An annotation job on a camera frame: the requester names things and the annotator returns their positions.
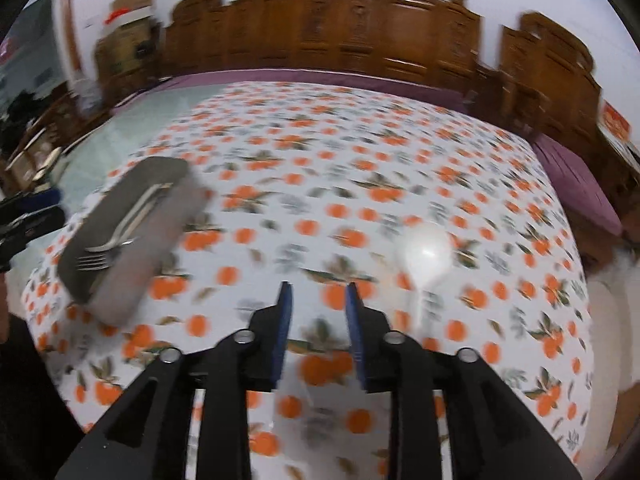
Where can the long purple cushion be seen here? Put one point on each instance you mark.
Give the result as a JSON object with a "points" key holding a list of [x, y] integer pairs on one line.
{"points": [[300, 80]]}

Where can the grey metal tray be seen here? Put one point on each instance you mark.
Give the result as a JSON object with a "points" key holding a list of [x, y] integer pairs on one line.
{"points": [[167, 240]]}

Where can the cardboard box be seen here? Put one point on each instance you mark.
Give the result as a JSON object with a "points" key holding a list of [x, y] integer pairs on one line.
{"points": [[129, 4]]}

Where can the white spoon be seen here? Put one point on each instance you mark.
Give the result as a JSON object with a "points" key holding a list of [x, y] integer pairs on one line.
{"points": [[425, 255]]}

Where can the red box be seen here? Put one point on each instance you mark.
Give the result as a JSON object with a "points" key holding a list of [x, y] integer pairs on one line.
{"points": [[616, 121]]}

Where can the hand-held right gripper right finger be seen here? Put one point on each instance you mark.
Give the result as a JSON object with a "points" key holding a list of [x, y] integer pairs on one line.
{"points": [[354, 320]]}

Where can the wooden cabinet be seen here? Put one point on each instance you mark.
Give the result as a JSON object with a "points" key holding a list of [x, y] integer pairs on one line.
{"points": [[125, 60]]}

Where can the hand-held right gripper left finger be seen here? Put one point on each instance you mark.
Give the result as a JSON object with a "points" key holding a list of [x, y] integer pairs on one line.
{"points": [[284, 320]]}

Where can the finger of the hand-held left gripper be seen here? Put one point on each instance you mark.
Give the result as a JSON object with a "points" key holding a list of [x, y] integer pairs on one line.
{"points": [[42, 198], [42, 221]]}

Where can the metal fork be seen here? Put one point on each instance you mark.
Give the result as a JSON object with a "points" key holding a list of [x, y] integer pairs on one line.
{"points": [[94, 261], [112, 246]]}

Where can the carved wooden bench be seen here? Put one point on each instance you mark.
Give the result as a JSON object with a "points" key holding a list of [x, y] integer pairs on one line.
{"points": [[325, 25]]}

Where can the carved wooden armchair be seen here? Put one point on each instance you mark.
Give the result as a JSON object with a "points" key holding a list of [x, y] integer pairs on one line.
{"points": [[545, 70]]}

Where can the white blurred object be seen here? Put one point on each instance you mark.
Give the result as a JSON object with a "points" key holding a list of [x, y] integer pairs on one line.
{"points": [[612, 320]]}

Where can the orange print tablecloth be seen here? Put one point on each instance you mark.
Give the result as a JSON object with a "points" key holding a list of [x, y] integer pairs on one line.
{"points": [[350, 160]]}

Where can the purple armchair cushion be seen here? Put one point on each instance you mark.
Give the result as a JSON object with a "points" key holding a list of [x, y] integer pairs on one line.
{"points": [[580, 185]]}

